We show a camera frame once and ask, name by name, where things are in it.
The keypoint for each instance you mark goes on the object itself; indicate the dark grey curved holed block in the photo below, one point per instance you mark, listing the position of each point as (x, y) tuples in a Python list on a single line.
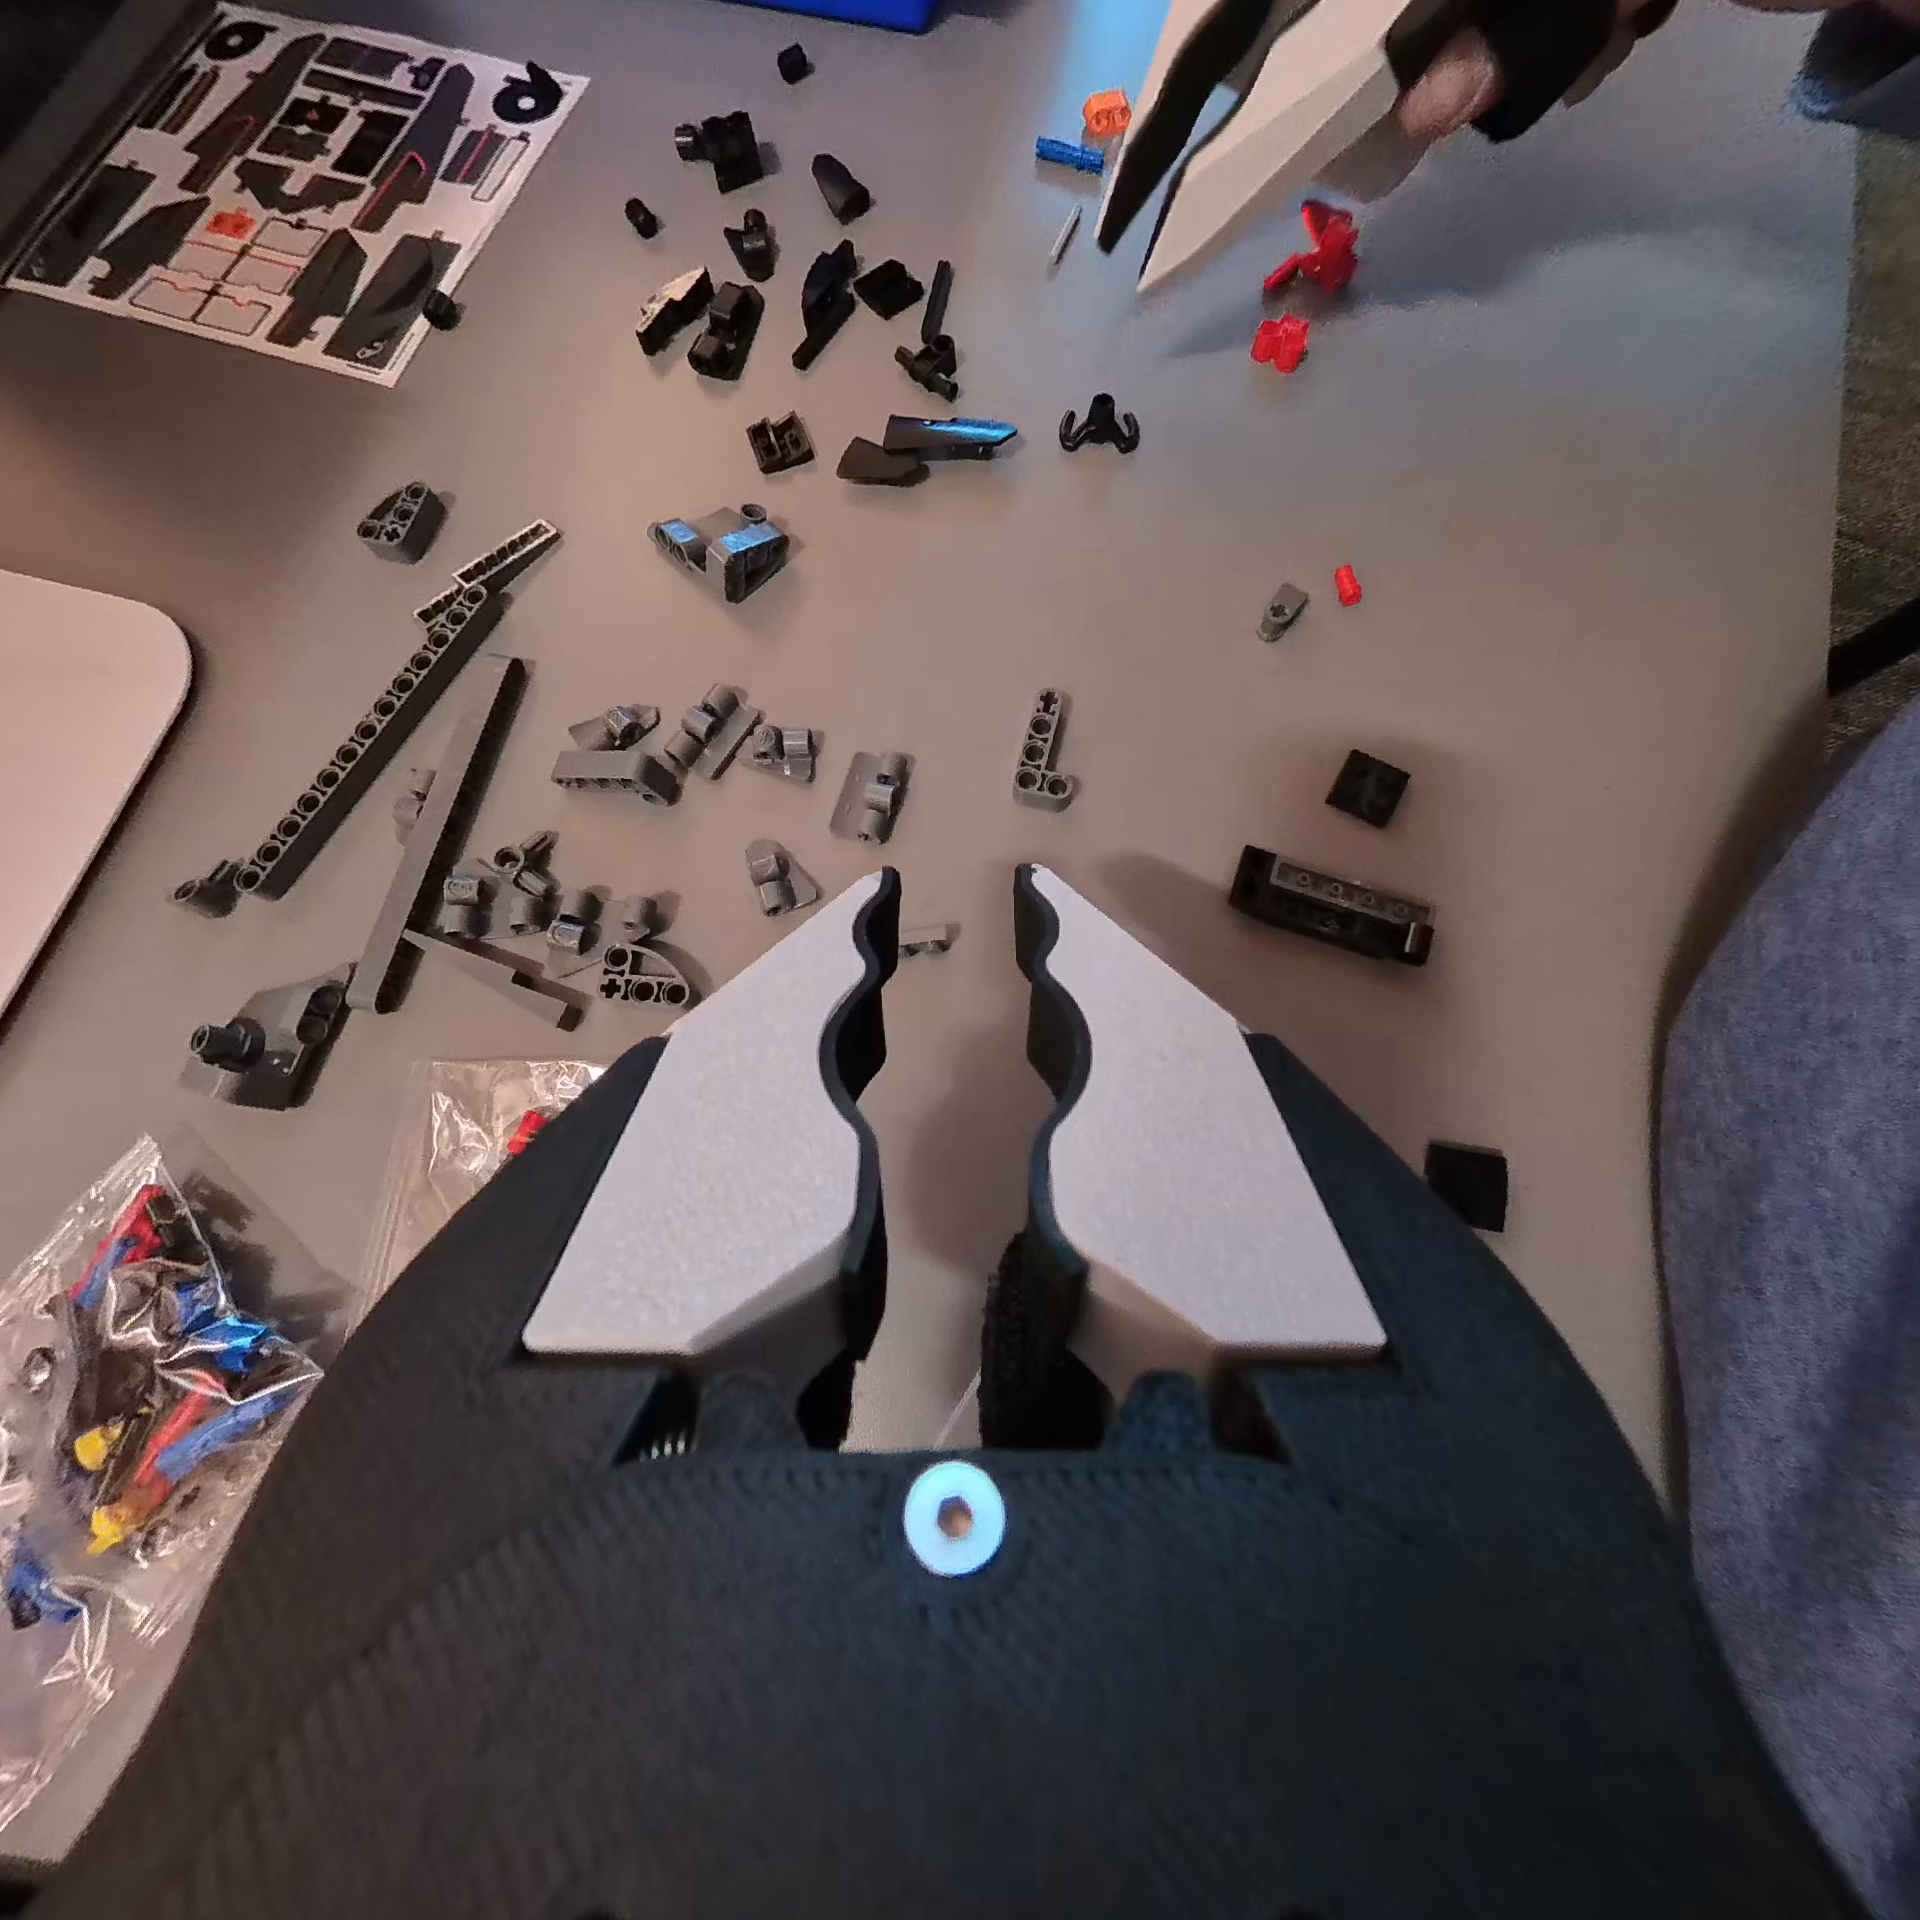
[(402, 523)]

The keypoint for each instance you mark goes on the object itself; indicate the black smooth lego tile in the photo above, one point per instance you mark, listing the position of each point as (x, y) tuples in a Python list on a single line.
[(1467, 1184)]

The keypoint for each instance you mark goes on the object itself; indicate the long black lego brick assembly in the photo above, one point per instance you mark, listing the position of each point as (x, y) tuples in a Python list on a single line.
[(1328, 901)]

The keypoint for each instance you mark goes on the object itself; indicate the clear bag of red pieces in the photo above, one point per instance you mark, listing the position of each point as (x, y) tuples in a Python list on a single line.
[(450, 1124)]

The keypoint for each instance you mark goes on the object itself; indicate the group of small dark grey connectors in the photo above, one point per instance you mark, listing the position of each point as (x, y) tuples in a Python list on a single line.
[(878, 794)]

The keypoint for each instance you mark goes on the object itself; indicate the long dark grey holed beam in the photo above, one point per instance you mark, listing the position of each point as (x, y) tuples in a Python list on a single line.
[(374, 751)]

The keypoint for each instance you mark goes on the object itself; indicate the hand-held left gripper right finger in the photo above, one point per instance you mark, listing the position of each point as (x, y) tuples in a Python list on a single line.
[(1214, 1200)]

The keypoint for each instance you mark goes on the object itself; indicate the clear bag of blue pieces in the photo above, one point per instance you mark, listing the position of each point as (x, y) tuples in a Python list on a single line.
[(135, 1350)]

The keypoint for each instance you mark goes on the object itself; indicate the lego sticker sheet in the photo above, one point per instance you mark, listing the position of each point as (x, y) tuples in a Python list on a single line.
[(301, 194)]

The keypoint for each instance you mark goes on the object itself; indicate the black lego set box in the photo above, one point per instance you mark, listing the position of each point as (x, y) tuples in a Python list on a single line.
[(60, 91)]

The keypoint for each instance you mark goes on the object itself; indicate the black square lego plate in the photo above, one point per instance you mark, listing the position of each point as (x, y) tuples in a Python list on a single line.
[(1369, 788)]

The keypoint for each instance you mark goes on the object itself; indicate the white rounded base board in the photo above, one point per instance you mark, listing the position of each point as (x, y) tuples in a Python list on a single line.
[(74, 720)]

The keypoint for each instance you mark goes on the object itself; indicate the long dark grey smooth panel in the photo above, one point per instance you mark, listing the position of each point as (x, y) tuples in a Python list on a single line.
[(443, 833)]

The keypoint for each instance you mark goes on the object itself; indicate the black hook-shaped lego piece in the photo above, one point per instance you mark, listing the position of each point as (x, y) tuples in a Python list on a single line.
[(1103, 412)]

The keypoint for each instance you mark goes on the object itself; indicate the dark grey long wedge slope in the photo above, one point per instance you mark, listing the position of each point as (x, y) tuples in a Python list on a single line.
[(494, 974)]

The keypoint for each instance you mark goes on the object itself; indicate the person's blue clothing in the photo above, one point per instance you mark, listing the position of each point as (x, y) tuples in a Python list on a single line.
[(1800, 1200)]

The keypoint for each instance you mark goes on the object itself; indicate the dark grey panel piece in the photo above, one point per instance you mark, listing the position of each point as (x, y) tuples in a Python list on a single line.
[(728, 554)]

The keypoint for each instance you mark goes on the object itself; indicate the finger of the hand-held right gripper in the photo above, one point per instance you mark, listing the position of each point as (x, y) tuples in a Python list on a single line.
[(1304, 164), (1185, 121)]

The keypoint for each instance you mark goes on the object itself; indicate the blue plastic bin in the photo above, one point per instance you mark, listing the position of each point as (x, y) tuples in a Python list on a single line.
[(885, 12)]

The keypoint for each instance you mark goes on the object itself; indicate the person's right hand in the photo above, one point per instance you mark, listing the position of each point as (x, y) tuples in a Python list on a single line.
[(1448, 99)]

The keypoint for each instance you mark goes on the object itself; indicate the dark grey studded wedge plate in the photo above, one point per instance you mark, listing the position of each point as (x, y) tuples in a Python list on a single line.
[(488, 562)]

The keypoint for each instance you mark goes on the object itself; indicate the small dark grey flat piece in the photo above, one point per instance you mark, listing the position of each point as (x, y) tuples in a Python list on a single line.
[(1283, 610)]

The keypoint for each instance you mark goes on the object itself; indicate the dark grey L-shaped beam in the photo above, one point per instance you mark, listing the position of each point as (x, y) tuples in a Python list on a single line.
[(1043, 751)]

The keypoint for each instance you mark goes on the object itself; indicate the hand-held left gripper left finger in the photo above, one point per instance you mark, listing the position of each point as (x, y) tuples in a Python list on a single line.
[(705, 1184)]

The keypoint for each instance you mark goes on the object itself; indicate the group of small black pieces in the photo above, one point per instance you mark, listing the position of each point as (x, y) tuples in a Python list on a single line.
[(728, 330)]

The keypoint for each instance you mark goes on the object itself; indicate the thin grey lego axle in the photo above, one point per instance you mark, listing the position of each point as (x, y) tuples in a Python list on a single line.
[(1064, 236)]

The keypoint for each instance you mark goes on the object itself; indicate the dark grey panel with pin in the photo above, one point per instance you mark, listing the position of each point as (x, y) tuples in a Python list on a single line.
[(279, 1035)]

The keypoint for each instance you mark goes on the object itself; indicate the blue lego pin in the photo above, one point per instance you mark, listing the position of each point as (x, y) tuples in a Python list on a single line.
[(1069, 151)]

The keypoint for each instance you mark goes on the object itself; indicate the orange transparent lego piece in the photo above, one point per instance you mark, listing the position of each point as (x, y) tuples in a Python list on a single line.
[(1107, 116)]

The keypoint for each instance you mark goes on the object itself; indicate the dark grey half-round beam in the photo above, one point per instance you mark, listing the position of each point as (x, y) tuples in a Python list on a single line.
[(648, 979)]

